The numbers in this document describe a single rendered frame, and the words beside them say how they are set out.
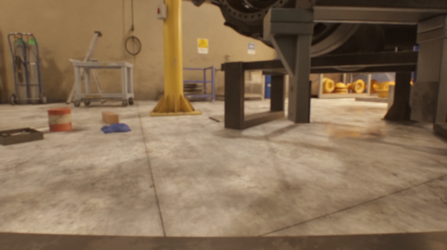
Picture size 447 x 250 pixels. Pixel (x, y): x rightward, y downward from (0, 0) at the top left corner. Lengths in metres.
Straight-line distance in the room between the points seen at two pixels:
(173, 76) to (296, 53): 3.09
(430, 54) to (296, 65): 0.14
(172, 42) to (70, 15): 4.15
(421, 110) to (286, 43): 0.16
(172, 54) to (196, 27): 3.91
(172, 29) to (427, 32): 3.20
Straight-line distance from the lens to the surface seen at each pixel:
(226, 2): 0.98
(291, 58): 0.22
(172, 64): 3.28
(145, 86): 6.68
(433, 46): 0.29
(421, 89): 0.29
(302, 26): 0.22
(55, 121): 2.44
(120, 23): 6.89
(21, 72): 6.63
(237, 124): 2.05
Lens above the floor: 0.40
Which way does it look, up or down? 6 degrees down
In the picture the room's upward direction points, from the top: straight up
